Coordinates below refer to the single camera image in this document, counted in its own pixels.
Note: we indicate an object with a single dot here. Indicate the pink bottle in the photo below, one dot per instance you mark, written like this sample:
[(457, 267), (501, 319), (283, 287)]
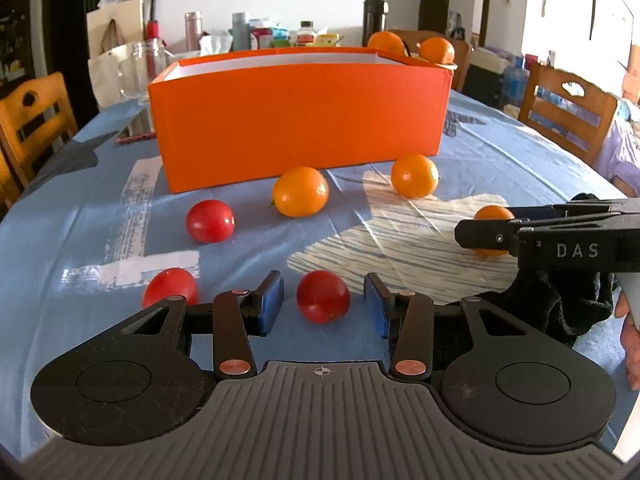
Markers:
[(193, 30)]

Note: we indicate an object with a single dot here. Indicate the blue printed tablecloth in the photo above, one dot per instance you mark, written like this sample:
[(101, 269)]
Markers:
[(90, 210)]

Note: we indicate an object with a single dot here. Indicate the smartphone in clear case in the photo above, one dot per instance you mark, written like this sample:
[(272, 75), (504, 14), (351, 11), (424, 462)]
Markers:
[(132, 137)]

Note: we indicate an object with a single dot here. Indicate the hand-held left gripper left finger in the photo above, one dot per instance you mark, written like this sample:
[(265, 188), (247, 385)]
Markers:
[(272, 300)]

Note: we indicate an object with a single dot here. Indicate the clear glass mug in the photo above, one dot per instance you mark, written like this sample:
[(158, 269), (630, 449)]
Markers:
[(135, 80)]

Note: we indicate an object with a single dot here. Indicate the red umbrella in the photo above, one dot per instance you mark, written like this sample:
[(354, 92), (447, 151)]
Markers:
[(152, 30)]

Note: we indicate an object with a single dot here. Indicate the red tomato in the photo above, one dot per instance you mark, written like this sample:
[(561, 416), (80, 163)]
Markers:
[(322, 296), (170, 285), (210, 221)]

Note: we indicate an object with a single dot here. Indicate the tissue pack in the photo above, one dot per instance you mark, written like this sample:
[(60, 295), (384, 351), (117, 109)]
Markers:
[(215, 44)]

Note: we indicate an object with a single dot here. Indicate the orange cardboard box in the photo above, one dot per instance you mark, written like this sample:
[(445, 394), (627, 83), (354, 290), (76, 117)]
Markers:
[(300, 120)]

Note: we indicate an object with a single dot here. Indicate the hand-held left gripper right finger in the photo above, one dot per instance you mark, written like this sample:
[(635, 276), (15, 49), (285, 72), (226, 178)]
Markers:
[(375, 305)]

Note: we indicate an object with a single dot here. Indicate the yellow green box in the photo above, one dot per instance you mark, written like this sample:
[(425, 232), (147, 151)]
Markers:
[(329, 40)]

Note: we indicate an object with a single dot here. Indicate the person's right forearm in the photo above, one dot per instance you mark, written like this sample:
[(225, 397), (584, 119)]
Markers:
[(632, 350)]

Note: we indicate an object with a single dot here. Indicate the white medicine bottle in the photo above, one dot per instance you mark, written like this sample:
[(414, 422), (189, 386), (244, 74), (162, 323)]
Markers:
[(306, 35)]

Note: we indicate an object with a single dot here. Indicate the orange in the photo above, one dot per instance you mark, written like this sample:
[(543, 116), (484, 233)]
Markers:
[(386, 42), (300, 192), (492, 213), (437, 50), (415, 175)]

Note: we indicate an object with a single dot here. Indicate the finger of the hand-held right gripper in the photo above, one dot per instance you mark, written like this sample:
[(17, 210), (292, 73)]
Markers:
[(480, 233), (550, 208)]

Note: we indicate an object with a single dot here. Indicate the grey bottle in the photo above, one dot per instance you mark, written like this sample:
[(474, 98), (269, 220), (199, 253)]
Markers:
[(240, 32)]

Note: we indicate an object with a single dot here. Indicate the dark wooden cabinet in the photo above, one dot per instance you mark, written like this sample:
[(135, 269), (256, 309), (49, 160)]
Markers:
[(12, 35)]

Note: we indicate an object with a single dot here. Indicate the red container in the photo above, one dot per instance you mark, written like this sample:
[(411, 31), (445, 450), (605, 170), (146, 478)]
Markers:
[(261, 39)]

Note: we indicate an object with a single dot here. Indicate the blue water jug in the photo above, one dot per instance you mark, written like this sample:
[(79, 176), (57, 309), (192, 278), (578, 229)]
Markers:
[(515, 82)]

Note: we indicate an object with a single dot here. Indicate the person's right hand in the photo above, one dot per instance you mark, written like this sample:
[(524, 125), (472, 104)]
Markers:
[(560, 305)]

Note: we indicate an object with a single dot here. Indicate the black thermos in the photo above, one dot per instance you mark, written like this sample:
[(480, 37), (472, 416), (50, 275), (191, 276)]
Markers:
[(375, 20)]

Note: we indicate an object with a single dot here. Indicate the white tote bag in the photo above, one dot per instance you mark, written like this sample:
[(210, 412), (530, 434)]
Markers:
[(102, 75)]

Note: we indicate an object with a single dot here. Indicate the white wall board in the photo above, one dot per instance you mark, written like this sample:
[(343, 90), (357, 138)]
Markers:
[(610, 15)]

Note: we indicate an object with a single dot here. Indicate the white paper bag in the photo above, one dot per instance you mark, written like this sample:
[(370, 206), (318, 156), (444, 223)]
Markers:
[(117, 12)]

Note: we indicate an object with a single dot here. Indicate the purple cloth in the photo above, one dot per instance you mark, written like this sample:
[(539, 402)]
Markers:
[(625, 155)]

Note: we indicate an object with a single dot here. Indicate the wooden chair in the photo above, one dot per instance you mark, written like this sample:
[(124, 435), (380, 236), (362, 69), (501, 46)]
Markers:
[(35, 95), (567, 105), (462, 67)]

